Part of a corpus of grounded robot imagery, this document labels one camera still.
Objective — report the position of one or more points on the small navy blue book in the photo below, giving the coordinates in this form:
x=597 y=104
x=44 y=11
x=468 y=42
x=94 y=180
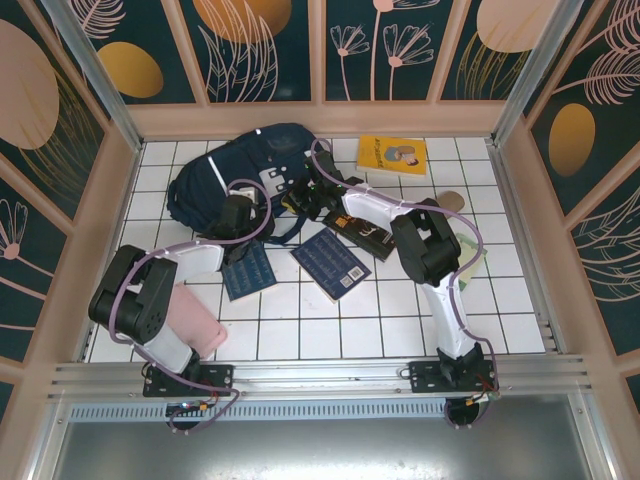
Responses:
x=250 y=275

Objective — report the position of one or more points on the black book orange title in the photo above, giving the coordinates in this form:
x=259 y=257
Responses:
x=360 y=235

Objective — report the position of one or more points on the navy blue backpack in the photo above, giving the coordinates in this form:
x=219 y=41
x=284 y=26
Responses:
x=200 y=185

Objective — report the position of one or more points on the large navy blue book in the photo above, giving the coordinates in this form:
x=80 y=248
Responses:
x=330 y=260

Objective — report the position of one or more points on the yellow illustrated book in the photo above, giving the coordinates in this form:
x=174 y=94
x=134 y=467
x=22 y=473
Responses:
x=392 y=155

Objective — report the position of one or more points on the pink pencil case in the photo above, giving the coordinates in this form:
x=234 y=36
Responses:
x=200 y=320

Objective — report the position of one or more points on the green cat notebook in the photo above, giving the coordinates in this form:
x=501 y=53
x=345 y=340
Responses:
x=467 y=257

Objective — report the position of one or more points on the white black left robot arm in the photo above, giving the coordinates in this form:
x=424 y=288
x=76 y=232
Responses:
x=200 y=260

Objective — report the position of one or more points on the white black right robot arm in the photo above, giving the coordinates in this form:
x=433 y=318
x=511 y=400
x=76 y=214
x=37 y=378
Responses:
x=445 y=310

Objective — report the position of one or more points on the brown cylindrical pencil case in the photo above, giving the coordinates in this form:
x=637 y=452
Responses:
x=452 y=200

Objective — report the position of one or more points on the small connector board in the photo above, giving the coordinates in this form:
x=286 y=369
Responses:
x=189 y=406
x=481 y=398

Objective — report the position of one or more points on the grey metal sheet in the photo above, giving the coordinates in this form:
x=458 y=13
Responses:
x=320 y=450

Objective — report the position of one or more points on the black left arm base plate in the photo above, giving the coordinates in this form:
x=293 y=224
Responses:
x=220 y=377

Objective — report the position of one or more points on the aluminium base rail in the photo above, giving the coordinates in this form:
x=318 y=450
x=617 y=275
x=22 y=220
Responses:
x=320 y=375

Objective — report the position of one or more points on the aluminium side rail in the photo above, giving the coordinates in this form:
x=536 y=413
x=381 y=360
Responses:
x=516 y=210
x=85 y=347

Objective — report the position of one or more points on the aluminium corner post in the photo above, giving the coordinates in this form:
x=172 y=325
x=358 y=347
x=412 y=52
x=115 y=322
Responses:
x=530 y=70
x=100 y=80

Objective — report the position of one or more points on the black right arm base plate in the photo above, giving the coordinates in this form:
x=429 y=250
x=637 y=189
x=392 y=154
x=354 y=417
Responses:
x=425 y=375

